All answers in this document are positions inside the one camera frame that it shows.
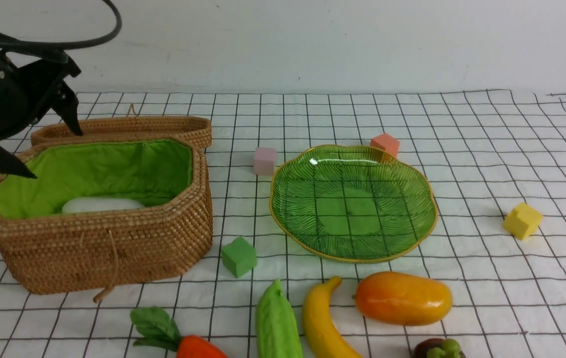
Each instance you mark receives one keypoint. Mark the green cucumber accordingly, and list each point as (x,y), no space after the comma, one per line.
(276,327)

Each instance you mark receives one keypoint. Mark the orange foam cube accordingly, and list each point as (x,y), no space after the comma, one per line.
(385,146)

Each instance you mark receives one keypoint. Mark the white radish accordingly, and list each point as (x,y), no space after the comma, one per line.
(99,204)

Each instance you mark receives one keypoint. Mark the green glass leaf plate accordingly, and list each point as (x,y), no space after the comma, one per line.
(354,204)

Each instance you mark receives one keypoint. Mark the woven rattan basket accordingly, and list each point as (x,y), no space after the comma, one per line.
(49,252)

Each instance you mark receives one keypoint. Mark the woven rattan basket lid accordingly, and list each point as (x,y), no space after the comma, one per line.
(194,129)

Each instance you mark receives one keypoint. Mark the white grid tablecloth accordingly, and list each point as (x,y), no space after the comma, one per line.
(484,152)

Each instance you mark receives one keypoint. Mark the yellow banana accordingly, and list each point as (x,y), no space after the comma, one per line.
(321,334)

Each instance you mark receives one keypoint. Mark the green foam cube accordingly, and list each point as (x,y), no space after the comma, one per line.
(239,257)

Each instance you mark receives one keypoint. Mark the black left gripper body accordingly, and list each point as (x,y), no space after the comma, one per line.
(29,79)

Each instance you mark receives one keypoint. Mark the pink foam cube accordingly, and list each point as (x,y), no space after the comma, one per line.
(264,161)

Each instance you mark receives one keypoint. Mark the orange carrot with leaves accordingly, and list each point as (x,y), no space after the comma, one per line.
(158,329)

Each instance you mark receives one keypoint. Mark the yellow foam cube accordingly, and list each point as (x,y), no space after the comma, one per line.
(523,221)

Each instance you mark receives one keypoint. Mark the purple mangosteen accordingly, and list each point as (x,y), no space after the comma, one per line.
(438,348)

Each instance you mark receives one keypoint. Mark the orange mango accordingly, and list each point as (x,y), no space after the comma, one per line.
(403,299)

